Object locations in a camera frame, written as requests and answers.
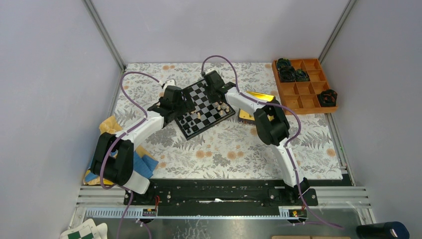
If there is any orange wooden divider tray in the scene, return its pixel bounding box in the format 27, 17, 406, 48
272, 58, 338, 115

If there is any rolled green floral tie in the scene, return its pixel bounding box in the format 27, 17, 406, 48
295, 69, 310, 82

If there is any blue yellow cloth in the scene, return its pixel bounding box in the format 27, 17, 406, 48
83, 116, 158, 185

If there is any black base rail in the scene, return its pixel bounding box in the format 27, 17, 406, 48
123, 179, 318, 217

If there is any rolled blue floral tie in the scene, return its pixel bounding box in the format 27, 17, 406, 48
276, 58, 292, 70

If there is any black grey chess board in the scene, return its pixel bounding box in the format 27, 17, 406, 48
175, 80, 235, 140

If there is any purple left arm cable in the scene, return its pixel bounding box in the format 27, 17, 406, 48
99, 71, 164, 239

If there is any rolled dark floral tie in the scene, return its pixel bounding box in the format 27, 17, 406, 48
279, 66, 296, 83

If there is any dark blue cylinder bottle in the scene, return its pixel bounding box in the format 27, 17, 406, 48
356, 222, 410, 239

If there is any rolled black orange tie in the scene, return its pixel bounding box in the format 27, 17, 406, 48
317, 89, 338, 107

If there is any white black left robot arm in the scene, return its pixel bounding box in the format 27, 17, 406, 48
90, 85, 195, 205

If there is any green white checker card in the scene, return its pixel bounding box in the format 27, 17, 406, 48
59, 219, 108, 239

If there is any gold tin box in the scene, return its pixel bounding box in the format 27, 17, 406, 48
238, 91, 276, 125

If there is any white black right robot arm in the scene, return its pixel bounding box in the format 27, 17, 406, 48
201, 70, 309, 205

